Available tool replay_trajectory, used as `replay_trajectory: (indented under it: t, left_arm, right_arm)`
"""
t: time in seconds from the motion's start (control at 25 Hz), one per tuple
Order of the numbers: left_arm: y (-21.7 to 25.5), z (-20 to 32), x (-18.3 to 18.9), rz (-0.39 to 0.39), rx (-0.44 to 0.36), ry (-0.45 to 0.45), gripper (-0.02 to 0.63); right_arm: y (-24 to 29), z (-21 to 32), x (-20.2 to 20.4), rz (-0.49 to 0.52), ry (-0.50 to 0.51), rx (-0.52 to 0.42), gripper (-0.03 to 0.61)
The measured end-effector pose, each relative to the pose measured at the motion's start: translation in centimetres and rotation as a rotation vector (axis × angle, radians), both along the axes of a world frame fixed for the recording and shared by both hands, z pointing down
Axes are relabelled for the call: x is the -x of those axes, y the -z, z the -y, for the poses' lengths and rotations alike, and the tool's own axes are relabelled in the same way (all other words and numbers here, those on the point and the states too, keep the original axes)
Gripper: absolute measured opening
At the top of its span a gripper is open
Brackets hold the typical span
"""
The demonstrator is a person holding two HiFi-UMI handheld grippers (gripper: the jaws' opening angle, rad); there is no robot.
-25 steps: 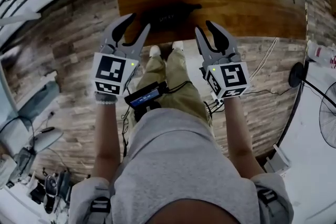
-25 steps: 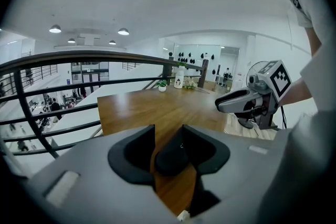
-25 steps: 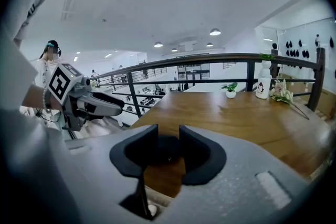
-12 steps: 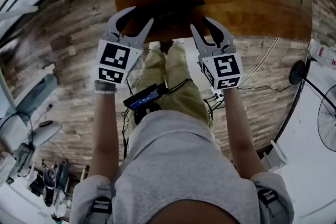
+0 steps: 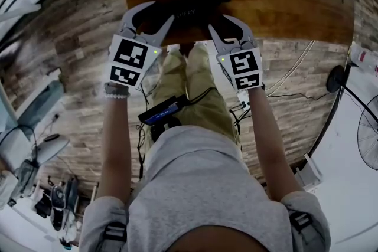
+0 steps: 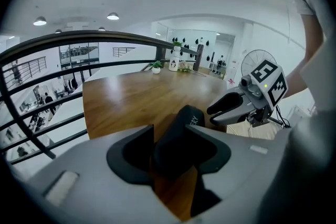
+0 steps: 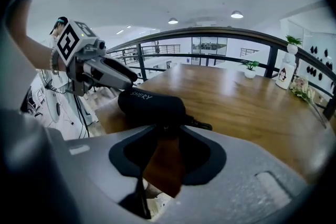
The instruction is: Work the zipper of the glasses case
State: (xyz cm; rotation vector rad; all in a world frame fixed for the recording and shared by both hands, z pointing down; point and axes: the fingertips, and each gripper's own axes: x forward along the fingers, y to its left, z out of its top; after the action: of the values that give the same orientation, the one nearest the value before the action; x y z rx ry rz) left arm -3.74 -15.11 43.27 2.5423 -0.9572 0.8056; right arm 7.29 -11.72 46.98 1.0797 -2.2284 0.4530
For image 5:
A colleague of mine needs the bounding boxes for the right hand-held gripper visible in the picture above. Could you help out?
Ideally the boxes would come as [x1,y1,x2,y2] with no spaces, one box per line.
[207,14,265,92]

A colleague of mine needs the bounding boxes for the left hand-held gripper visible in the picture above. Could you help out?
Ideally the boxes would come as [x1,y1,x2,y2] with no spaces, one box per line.
[107,0,176,89]

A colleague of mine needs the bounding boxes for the black cloth item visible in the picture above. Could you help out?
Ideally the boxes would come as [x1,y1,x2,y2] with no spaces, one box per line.
[153,0,233,37]

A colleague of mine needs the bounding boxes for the person's left forearm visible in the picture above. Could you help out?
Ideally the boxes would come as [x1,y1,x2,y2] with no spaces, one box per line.
[96,94,133,205]

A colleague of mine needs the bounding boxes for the person's right forearm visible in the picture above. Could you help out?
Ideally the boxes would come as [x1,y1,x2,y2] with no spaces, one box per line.
[246,86,305,202]

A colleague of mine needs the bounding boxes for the person's khaki trousers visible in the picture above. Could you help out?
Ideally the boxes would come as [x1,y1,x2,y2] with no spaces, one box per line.
[151,43,240,146]

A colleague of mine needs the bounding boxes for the white power adapter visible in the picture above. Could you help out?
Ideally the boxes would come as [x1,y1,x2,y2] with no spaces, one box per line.
[236,89,252,109]

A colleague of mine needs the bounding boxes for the gray wrist band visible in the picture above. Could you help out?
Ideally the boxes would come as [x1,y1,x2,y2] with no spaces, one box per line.
[104,82,131,94]

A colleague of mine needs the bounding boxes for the black waist-worn device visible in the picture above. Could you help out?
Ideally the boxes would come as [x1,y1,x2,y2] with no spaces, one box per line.
[138,94,190,125]

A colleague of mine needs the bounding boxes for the person's gray shirt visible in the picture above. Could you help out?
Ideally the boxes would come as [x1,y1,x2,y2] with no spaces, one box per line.
[79,125,332,252]

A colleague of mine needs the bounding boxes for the white router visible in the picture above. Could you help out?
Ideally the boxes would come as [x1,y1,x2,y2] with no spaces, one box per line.
[294,153,323,187]

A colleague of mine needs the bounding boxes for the black standing fan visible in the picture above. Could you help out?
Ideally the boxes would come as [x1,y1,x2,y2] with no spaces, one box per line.
[325,64,378,171]

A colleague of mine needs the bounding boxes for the white cable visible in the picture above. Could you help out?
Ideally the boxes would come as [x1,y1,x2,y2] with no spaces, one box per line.
[265,39,316,93]

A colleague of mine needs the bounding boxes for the white bead bracelet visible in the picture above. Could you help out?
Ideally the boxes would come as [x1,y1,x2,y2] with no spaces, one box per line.
[103,91,131,100]

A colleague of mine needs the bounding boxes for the black floor cable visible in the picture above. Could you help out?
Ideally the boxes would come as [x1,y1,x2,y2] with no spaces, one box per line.
[264,90,336,102]

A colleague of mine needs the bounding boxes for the black device cable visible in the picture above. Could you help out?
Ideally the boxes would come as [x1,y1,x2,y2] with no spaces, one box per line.
[135,79,156,179]

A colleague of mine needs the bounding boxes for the person's black shoulder strap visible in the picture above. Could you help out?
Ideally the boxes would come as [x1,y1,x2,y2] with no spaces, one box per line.
[101,220,128,243]
[288,211,314,234]

